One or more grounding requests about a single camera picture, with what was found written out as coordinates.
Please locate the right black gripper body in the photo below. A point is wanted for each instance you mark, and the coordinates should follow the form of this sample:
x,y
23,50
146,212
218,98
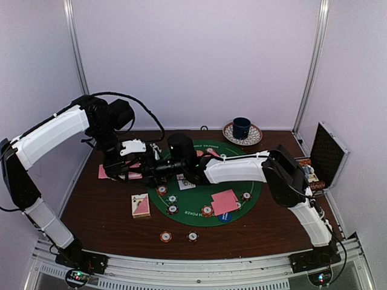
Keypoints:
x,y
157,168

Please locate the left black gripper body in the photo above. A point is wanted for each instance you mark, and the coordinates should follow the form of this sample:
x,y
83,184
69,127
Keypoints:
x,y
112,166

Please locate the queen of hearts card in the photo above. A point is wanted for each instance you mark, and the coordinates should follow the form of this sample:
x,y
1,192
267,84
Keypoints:
x,y
183,183

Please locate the dark chips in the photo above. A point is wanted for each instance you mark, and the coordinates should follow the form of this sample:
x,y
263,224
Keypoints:
x,y
172,210
246,196

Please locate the orange poker chip stack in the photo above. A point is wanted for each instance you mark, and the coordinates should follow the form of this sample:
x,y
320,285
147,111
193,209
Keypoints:
x,y
166,236

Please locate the dark red poker chip stack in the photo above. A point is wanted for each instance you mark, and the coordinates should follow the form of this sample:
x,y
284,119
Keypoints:
x,y
192,236

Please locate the blue small blind button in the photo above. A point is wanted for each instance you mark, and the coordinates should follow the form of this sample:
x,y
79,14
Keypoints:
x,y
225,217

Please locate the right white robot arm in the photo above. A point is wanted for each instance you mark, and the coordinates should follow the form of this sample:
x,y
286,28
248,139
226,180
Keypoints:
x,y
277,168

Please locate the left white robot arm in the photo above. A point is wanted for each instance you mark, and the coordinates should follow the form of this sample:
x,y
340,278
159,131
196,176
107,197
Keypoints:
x,y
90,114

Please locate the round green poker mat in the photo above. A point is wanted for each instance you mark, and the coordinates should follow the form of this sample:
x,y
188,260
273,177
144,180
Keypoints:
x,y
191,201

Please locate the dark blue mug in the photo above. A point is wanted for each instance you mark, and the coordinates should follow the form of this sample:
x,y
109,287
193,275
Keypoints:
x,y
241,127

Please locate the patterned ceramic saucer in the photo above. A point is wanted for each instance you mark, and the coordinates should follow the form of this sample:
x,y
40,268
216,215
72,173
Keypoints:
x,y
254,136

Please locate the aluminium poker chip case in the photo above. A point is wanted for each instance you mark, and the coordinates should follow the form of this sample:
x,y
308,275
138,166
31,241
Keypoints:
x,y
326,160

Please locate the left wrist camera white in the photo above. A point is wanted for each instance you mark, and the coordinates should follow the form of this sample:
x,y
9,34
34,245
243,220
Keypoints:
x,y
132,146

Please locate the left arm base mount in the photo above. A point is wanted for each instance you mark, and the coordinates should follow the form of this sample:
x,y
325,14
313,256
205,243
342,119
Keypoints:
x,y
91,263

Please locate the front aluminium rail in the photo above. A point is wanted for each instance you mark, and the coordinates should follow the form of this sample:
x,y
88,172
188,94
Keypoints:
x,y
265,272

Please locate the left aluminium frame post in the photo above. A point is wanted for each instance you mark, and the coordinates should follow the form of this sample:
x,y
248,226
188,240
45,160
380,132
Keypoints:
x,y
81,65

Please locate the aluminium frame post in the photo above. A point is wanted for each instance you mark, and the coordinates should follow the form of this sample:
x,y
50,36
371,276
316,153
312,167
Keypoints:
x,y
319,38
81,65

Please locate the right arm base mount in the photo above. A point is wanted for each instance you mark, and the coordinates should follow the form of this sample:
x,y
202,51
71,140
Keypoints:
x,y
312,260

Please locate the right aluminium frame post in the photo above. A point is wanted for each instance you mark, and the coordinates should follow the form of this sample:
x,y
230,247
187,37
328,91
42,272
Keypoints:
x,y
319,38

